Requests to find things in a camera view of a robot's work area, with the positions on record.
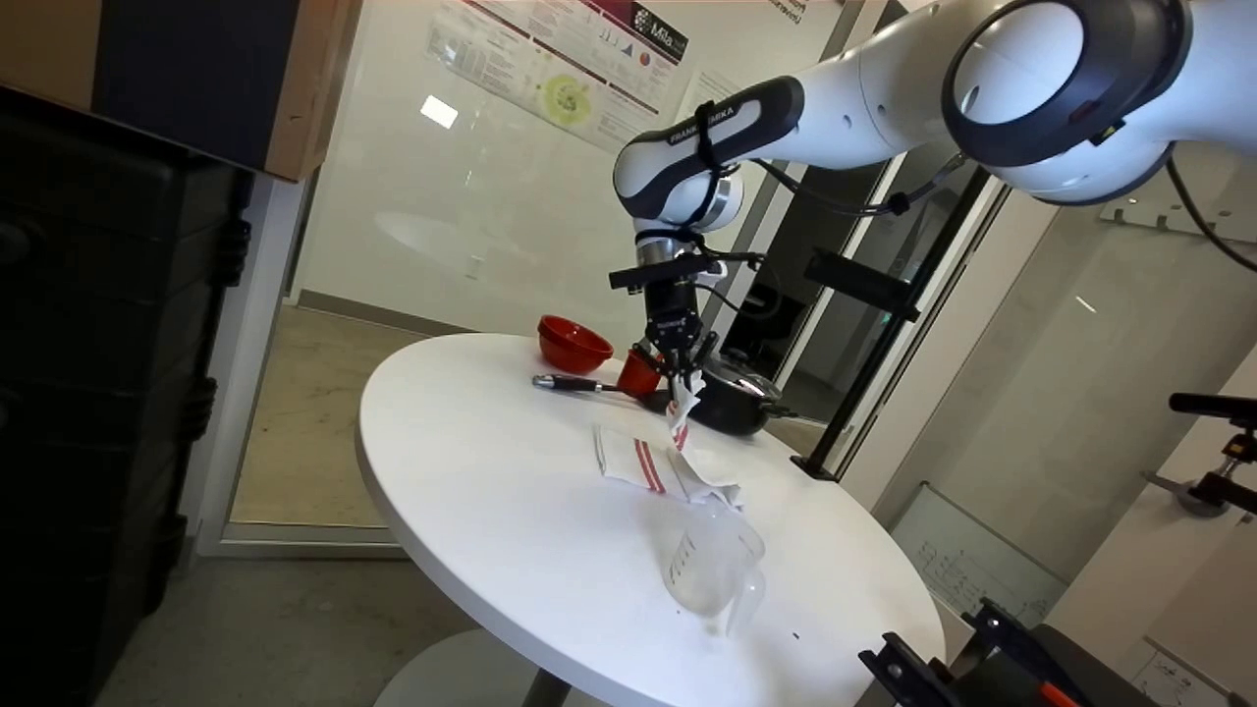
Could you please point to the red bowl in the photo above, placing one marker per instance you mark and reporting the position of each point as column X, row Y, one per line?
column 572, row 347

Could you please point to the black metal frame stand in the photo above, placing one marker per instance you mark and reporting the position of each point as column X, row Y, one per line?
column 848, row 275

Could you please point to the white towel with red stripes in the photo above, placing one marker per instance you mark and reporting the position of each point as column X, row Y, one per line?
column 662, row 463

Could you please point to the clear plastic measuring cup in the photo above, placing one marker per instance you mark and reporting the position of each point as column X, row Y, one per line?
column 712, row 564

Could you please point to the black camera stand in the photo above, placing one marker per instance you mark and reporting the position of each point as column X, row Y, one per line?
column 1218, row 488

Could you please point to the black orange clamp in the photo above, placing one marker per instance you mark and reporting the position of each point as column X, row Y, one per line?
column 1000, row 665

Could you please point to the black pot with lid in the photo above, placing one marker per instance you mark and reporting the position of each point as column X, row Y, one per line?
column 738, row 402

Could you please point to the black spoon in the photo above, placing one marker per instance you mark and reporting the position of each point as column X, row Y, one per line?
column 572, row 381

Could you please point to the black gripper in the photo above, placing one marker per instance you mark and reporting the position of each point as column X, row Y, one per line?
column 668, row 306

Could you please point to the black cabinet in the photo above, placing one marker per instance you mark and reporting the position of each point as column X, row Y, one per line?
column 117, row 256

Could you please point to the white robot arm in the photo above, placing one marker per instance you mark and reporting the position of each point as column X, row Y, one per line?
column 1063, row 101

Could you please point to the red measuring cup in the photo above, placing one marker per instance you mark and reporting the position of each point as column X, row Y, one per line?
column 642, row 369

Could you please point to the wall poster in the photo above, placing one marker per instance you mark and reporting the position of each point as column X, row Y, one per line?
column 594, row 68

